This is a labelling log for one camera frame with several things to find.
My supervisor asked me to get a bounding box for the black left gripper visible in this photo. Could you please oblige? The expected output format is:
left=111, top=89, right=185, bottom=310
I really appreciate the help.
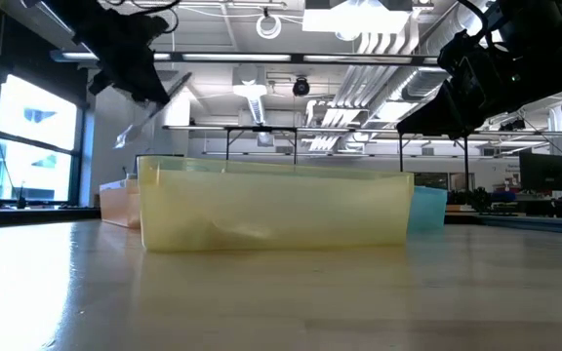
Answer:
left=60, top=0, right=172, bottom=105

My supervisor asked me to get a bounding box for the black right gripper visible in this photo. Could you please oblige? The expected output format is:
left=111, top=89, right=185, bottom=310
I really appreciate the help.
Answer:
left=396, top=26, right=524, bottom=140

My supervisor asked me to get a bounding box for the orange toothbrush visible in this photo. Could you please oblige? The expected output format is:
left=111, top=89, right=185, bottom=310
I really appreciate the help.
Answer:
left=113, top=71, right=194, bottom=150

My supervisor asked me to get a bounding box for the black ceiling spotlight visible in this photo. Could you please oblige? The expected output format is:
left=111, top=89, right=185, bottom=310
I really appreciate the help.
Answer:
left=501, top=118, right=528, bottom=133
left=292, top=76, right=311, bottom=98

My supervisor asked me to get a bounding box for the teal translucent plastic bin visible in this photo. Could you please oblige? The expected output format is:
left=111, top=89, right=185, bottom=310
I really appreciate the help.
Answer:
left=407, top=184, right=449, bottom=233

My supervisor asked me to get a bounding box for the black computer monitor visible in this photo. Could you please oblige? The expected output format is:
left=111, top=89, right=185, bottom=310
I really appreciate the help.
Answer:
left=519, top=151, right=562, bottom=193

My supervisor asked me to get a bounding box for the orange translucent plastic bin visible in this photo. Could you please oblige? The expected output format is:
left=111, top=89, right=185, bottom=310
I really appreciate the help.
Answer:
left=99, top=177, right=141, bottom=229

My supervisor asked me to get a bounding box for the rig overhead light bar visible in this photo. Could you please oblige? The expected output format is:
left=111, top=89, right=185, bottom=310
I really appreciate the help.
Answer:
left=49, top=49, right=453, bottom=67

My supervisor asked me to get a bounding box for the black background desk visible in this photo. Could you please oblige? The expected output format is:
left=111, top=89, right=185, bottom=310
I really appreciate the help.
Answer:
left=493, top=197, right=562, bottom=219

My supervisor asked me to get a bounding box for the yellow translucent plastic bin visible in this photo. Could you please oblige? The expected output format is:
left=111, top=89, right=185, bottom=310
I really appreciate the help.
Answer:
left=137, top=154, right=415, bottom=254

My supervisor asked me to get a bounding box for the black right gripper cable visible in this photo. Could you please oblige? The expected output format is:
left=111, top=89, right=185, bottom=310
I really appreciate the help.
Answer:
left=456, top=0, right=491, bottom=50

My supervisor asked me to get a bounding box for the black background rig frame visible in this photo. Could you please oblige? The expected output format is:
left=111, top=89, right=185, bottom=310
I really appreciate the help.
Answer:
left=162, top=124, right=472, bottom=173

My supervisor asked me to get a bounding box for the white cable coil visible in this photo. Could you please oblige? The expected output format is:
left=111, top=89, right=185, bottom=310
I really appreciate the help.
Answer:
left=255, top=13, right=283, bottom=41

